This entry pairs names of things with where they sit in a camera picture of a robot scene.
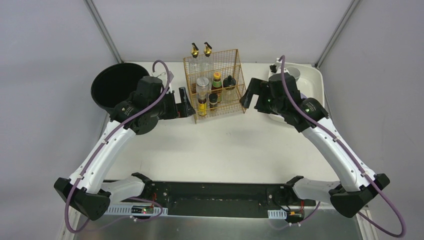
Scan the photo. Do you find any small yellow label bottle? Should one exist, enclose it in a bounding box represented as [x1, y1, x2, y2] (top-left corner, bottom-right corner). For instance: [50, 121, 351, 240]
[197, 98, 208, 117]

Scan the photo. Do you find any black lid glass jar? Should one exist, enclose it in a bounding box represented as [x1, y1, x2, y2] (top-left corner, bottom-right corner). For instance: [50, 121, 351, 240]
[223, 75, 237, 103]

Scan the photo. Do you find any small black cap jar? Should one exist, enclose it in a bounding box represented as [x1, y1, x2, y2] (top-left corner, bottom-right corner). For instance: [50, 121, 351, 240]
[208, 93, 218, 112]

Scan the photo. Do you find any silver lid spice jar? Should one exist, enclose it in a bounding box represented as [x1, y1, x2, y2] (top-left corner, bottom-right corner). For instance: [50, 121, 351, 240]
[195, 76, 210, 103]

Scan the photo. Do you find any blue white mug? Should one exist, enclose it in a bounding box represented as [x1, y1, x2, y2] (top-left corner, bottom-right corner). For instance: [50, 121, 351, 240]
[286, 66, 301, 82]

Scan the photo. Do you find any yellow cap green bottle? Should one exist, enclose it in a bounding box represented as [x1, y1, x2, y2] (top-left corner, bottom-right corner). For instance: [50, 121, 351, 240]
[211, 72, 223, 103]

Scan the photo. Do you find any glass bottle with brown sauce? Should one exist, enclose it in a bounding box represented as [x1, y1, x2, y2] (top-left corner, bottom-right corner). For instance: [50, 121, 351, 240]
[188, 42, 201, 94]

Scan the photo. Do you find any glass oil bottle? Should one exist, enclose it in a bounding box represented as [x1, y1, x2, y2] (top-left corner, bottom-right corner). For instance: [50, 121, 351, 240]
[200, 41, 214, 79]

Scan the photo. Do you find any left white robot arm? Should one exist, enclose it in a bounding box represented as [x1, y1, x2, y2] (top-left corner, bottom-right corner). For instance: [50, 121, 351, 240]
[53, 76, 195, 221]

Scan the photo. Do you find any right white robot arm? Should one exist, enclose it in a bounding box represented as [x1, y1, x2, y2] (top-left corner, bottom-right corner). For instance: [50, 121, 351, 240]
[240, 73, 390, 218]

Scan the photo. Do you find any white rectangular basin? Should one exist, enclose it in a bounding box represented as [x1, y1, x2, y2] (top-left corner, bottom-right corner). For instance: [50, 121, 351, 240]
[268, 62, 326, 124]

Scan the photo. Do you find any black ribbed trash bin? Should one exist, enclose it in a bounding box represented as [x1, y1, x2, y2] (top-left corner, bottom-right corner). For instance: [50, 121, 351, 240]
[90, 63, 164, 135]

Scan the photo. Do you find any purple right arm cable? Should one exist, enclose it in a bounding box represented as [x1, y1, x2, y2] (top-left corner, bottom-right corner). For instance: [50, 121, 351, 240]
[278, 54, 407, 239]

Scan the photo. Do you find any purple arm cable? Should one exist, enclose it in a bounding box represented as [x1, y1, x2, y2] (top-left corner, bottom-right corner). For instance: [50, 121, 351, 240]
[64, 59, 172, 235]
[278, 54, 407, 239]

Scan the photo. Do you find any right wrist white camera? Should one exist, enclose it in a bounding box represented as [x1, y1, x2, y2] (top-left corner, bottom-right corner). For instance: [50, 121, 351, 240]
[268, 58, 288, 77]

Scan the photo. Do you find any gold wire rack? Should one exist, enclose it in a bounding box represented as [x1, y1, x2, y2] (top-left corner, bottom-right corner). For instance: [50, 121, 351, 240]
[183, 49, 247, 123]

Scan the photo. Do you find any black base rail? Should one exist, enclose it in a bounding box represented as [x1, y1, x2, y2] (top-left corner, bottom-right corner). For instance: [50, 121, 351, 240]
[126, 181, 302, 218]

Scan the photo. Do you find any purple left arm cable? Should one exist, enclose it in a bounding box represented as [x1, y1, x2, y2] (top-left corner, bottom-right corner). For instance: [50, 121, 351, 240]
[64, 59, 172, 235]

